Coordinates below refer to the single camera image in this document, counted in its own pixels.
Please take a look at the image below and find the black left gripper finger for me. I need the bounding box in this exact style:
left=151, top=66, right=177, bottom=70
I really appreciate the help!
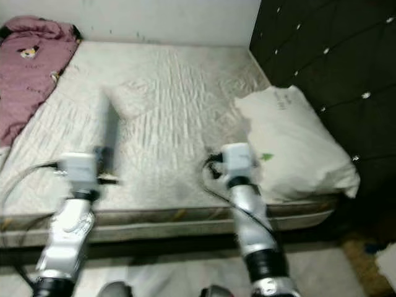
left=102, top=98, right=122, bottom=178

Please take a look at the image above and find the white printed pillow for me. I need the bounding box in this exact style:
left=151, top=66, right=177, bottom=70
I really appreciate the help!
left=235, top=85, right=361, bottom=204

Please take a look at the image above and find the mauve cartoon print blanket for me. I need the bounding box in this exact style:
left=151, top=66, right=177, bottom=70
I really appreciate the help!
left=0, top=15, right=81, bottom=149

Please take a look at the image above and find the grey robot left leg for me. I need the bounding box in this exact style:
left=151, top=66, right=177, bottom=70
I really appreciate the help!
left=96, top=282, right=131, bottom=297

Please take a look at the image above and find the grey robot leg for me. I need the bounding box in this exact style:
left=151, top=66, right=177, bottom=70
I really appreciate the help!
left=96, top=282, right=131, bottom=297
left=198, top=285, right=233, bottom=297

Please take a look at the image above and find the grey robot right leg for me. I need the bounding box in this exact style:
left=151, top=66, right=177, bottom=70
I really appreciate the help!
left=198, top=285, right=233, bottom=297

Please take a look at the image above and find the dark tufted headboard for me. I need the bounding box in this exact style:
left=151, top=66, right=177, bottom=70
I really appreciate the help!
left=247, top=0, right=396, bottom=242

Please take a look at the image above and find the brown patterned rug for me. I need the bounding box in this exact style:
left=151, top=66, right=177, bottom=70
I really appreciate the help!
left=340, top=238, right=384, bottom=297

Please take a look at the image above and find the white crumpled cloth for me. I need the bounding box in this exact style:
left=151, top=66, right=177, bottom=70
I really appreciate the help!
left=374, top=243, right=396, bottom=291

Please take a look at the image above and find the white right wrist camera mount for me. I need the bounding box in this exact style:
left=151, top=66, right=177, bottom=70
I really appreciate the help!
left=221, top=144, right=256, bottom=181

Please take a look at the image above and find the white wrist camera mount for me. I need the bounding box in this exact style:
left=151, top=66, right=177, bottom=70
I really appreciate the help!
left=221, top=144, right=256, bottom=181
left=59, top=152, right=103, bottom=194

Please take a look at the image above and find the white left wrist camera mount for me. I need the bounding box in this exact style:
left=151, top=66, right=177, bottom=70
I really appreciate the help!
left=59, top=152, right=103, bottom=194

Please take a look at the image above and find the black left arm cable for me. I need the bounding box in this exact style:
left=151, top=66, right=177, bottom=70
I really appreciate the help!
left=0, top=160, right=62, bottom=248

